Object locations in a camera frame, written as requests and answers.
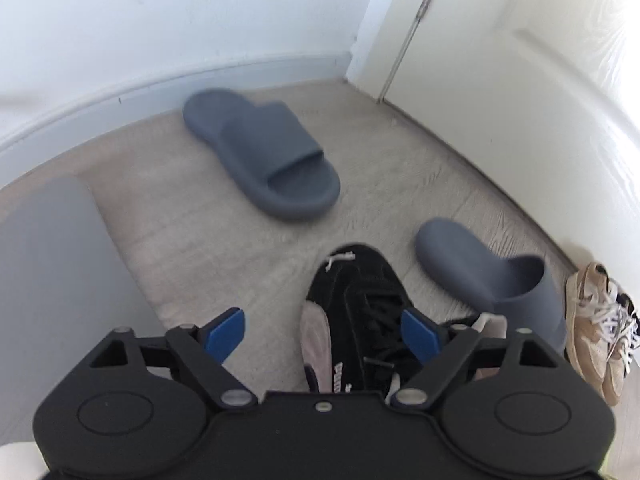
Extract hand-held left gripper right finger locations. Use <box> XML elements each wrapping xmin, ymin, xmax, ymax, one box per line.
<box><xmin>390</xmin><ymin>308</ymin><xmax>563</xmax><ymax>411</ymax></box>

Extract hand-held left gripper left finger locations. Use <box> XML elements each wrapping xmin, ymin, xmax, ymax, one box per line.
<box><xmin>88</xmin><ymin>307</ymin><xmax>259</xmax><ymax>411</ymax></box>

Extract black suede sneaker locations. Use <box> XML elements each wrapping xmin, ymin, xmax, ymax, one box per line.
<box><xmin>299</xmin><ymin>243</ymin><xmax>509</xmax><ymax>394</ymax></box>

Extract grey foam slide sandal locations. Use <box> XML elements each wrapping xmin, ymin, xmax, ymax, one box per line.
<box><xmin>414</xmin><ymin>217</ymin><xmax>569</xmax><ymax>357</ymax></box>
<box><xmin>182</xmin><ymin>88</ymin><xmax>342</xmax><ymax>222</ymax></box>

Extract beige sneaker white laces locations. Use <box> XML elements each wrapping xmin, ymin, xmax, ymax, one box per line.
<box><xmin>565</xmin><ymin>261</ymin><xmax>640</xmax><ymax>408</ymax></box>

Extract white panel door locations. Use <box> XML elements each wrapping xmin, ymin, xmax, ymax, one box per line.
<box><xmin>382</xmin><ymin>0</ymin><xmax>640</xmax><ymax>261</ymax></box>

